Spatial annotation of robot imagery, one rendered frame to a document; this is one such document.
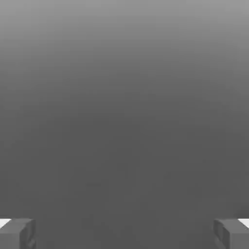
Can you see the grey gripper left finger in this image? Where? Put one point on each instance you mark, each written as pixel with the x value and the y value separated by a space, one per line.
pixel 15 234

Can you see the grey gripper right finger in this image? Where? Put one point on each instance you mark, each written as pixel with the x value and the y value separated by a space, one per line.
pixel 233 235

